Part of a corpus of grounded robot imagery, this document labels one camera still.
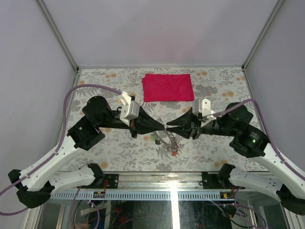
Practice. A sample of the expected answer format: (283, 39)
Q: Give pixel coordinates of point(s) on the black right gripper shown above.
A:
(191, 124)

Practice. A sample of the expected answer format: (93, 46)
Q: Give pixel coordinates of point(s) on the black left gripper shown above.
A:
(144, 123)

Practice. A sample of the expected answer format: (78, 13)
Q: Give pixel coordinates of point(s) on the grey disc with key rings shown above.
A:
(166, 139)

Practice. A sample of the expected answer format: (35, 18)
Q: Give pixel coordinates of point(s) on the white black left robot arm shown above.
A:
(80, 138)

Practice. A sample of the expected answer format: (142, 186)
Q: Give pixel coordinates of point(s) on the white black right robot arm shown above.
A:
(287, 185)

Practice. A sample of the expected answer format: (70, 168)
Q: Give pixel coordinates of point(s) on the red folded cloth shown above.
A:
(167, 88)

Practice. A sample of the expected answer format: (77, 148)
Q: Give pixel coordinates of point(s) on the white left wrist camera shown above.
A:
(130, 108)

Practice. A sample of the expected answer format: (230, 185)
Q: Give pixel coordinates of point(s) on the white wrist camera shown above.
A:
(130, 108)
(202, 109)

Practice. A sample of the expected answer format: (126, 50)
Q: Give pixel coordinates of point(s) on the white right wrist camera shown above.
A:
(202, 109)

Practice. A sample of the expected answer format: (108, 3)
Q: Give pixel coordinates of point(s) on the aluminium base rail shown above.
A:
(157, 181)

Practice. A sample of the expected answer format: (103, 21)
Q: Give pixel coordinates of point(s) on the white slotted cable duct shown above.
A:
(142, 195)

